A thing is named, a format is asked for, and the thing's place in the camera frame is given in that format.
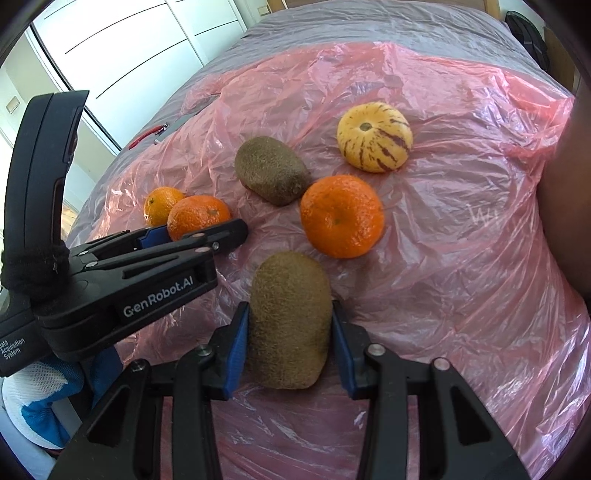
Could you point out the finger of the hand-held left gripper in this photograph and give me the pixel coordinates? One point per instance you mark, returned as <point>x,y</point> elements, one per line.
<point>221,235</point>
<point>152,236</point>

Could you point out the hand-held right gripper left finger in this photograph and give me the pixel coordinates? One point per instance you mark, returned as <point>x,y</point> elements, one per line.
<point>238,344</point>

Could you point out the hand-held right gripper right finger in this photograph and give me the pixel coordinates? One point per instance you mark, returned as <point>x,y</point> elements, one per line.
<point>344,350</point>

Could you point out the small yellowish mandarin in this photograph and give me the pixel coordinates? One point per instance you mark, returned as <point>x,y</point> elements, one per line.
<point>159,203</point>

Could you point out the long brown kiwi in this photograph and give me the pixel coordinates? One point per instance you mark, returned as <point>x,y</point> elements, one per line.
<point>288,318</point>

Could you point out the large orange mandarin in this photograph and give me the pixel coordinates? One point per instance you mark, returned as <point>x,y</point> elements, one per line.
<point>341,217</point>

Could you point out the striped yellow pepino melon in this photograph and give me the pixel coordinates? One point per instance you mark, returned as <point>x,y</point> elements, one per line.
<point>374,138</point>

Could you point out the white and blue mesh cloth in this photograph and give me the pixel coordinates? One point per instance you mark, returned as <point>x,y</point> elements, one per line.
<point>41,406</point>

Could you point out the pink plastic sheet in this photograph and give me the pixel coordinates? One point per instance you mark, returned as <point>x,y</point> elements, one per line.
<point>461,277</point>

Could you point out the white wardrobe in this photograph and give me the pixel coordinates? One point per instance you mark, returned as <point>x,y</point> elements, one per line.
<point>138,37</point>

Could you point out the wooden headboard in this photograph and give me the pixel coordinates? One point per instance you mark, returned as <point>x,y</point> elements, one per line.
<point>493,8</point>

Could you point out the black backpack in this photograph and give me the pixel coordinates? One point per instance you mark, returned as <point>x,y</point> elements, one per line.
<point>526,39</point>

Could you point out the wooden dresser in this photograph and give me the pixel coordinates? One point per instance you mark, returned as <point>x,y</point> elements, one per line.
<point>561,60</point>

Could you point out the wall switch plate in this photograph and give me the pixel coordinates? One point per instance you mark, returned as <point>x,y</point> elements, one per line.
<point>263,9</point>

